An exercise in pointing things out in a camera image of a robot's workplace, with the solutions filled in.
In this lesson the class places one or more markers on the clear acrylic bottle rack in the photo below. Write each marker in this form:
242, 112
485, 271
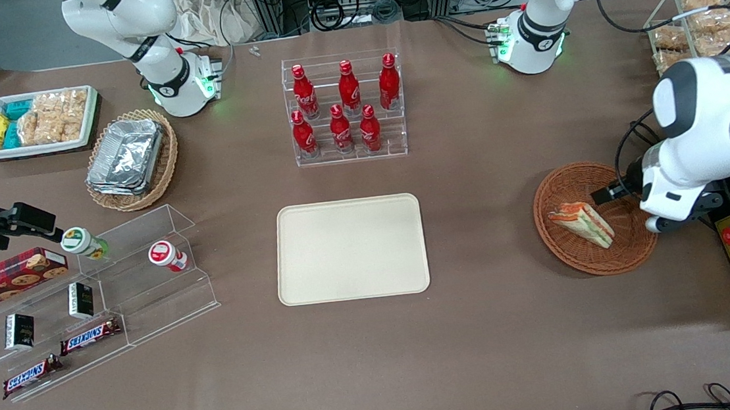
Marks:
393, 146

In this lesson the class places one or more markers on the beige cloth bag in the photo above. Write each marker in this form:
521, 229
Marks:
216, 16

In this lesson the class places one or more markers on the light wicker basket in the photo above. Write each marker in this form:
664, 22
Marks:
166, 163

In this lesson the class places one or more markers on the green lid small bottle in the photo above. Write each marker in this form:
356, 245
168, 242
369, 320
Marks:
81, 242

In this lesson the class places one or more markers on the clear acrylic stepped shelf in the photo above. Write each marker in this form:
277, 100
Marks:
149, 303

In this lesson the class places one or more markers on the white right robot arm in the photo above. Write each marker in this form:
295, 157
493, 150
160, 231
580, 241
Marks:
161, 71

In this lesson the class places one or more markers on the triangular sandwich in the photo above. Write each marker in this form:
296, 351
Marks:
581, 222

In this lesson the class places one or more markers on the red cola bottle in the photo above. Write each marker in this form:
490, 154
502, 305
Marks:
389, 84
304, 94
348, 91
370, 132
304, 136
341, 131

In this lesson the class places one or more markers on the stack of foil trays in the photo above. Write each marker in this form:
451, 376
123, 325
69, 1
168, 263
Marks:
126, 156

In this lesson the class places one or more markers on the red lid small bottle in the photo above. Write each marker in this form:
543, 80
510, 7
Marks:
166, 255

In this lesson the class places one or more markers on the red cookie box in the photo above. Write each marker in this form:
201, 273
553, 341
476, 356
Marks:
8, 279

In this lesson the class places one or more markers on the white snack bin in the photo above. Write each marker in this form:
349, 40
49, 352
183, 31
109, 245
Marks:
88, 133

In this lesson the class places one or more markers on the small black box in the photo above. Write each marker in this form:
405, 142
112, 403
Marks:
19, 331
80, 300

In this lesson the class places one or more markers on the beige plastic tray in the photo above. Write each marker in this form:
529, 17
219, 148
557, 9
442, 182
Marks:
350, 249

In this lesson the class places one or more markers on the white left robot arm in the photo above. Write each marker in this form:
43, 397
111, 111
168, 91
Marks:
706, 96

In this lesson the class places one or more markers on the teal snack packet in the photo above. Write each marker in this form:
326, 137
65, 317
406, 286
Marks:
11, 135
18, 109

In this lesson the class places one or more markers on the brown wicker basket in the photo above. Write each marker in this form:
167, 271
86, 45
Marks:
581, 259

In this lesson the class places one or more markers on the Snickers chocolate bar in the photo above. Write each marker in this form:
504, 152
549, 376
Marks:
30, 376
89, 336

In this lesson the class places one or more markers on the aluminium frame post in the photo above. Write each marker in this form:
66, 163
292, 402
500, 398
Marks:
265, 5

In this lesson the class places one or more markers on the rice cracker packs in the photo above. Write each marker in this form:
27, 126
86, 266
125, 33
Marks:
53, 116

